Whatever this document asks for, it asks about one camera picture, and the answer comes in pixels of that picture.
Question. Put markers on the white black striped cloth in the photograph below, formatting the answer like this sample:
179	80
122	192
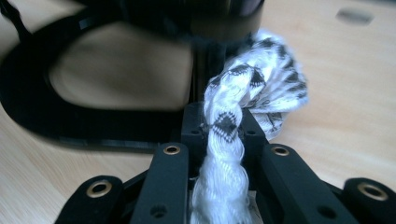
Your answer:
224	161

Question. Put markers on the black wavy tiered tray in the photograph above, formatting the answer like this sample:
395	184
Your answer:
31	109

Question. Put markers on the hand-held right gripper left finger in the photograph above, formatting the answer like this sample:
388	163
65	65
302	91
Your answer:
193	133

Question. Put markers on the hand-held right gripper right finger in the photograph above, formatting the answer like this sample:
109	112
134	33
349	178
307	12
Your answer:
253	137

